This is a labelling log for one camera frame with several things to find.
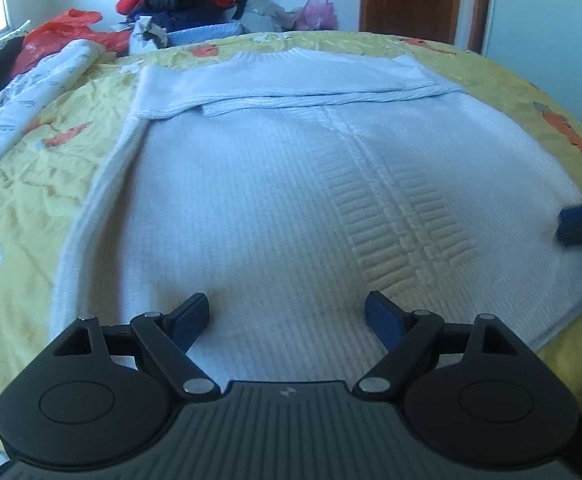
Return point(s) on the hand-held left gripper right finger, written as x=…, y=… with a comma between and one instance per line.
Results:
x=383, y=317

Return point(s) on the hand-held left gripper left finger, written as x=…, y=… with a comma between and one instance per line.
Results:
x=193, y=317

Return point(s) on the white knit sweater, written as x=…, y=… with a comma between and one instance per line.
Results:
x=271, y=185

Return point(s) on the yellow printed bedsheet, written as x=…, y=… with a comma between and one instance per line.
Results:
x=46, y=170

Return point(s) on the white printed quilt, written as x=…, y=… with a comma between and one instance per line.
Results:
x=46, y=80

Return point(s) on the light blue knit garment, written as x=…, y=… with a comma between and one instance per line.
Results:
x=201, y=34

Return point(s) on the white crumpled cloth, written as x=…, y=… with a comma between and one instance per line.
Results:
x=146, y=35

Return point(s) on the dark blue garment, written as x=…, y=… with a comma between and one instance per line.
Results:
x=186, y=12

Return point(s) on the grey cloth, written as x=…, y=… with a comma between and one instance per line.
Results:
x=263, y=17

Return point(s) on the pink plastic bag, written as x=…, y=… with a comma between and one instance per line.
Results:
x=317, y=14

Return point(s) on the red plastic bag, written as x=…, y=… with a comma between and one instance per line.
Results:
x=51, y=37

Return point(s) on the brown door frame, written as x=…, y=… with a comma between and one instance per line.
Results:
x=473, y=5

